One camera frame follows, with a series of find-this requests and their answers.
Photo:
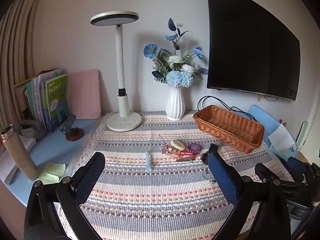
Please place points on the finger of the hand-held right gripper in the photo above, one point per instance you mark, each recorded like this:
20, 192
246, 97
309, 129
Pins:
297, 166
261, 171

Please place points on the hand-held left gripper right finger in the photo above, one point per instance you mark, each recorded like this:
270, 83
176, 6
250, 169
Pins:
223, 180

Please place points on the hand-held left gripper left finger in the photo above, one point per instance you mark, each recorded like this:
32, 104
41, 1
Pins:
90, 177

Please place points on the black hair clip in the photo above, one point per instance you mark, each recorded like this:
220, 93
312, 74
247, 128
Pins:
205, 158

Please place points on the brown wicker basket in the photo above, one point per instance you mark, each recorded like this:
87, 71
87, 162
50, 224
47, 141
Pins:
240, 140

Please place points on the light blue hair clip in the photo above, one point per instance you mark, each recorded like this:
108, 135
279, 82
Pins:
147, 162

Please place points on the white paper sheet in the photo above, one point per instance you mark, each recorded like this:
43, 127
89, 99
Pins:
281, 136

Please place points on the yellow-green sticky note pad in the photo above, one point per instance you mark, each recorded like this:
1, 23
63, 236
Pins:
53, 169

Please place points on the brown hair clip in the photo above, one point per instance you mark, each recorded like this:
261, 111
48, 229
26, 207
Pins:
185, 158

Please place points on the brown round wooden stand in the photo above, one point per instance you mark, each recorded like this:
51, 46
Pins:
75, 135

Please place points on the striped woven table mat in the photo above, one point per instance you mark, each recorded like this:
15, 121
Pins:
140, 192

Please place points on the light blue chair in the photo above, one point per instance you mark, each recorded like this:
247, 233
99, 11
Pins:
260, 115

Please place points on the grey metal bookend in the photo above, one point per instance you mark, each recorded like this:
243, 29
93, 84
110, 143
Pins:
68, 123

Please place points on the beige thermos bottle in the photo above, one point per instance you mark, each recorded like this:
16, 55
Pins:
20, 155

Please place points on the grey pouch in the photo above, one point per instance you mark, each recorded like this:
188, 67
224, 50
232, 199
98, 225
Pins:
31, 130

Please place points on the pink folder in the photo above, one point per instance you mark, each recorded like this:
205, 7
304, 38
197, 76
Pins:
85, 95

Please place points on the row of children's books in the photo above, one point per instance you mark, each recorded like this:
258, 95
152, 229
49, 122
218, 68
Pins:
56, 100

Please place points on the white ribbed vase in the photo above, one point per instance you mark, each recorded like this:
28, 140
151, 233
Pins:
175, 105

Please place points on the blue white artificial flowers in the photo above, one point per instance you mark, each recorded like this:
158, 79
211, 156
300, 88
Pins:
178, 78

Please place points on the white desk lamp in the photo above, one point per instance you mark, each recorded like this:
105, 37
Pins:
121, 67

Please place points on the black flat screen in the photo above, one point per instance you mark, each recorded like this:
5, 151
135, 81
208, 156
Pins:
250, 42

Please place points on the beige curtain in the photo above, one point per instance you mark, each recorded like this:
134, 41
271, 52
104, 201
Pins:
15, 67

